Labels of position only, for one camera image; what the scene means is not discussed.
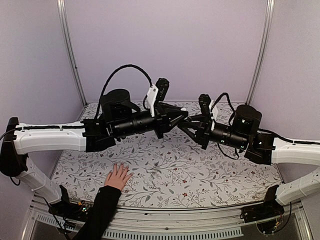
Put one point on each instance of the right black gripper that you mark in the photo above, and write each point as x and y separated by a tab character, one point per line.
202	129

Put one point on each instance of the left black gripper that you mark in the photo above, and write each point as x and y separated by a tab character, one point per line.
163	121

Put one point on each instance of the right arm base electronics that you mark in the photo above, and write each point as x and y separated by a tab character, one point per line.
269	208

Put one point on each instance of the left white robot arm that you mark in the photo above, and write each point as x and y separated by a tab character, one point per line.
117	118

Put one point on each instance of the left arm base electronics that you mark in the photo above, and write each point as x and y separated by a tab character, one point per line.
65	210

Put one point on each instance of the black sleeved forearm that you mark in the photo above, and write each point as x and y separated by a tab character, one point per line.
101	214

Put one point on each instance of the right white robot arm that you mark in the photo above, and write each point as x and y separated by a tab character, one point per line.
261	147

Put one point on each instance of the person's bare hand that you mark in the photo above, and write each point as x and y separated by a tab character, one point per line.
118	176

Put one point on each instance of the floral patterned table mat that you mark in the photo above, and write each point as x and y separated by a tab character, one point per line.
172	172

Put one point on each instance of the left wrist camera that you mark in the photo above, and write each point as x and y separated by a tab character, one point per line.
156	93

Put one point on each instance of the right aluminium frame post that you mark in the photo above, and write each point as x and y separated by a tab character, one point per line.
270	5

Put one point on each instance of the aluminium frame post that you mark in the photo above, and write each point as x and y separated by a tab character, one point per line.
63	18
270	5

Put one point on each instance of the left aluminium frame post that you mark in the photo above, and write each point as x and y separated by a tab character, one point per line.
63	18

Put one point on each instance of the metal table front rail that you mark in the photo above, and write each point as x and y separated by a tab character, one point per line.
209	223

